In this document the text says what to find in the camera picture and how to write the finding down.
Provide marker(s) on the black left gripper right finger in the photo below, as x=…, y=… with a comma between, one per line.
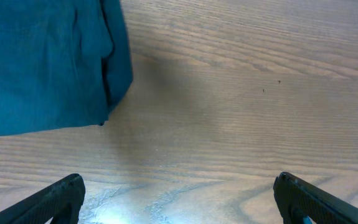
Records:
x=300, y=202

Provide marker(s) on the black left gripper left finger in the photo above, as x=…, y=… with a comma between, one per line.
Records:
x=59, y=203

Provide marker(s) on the folded dark blue shorts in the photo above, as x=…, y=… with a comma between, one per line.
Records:
x=63, y=63

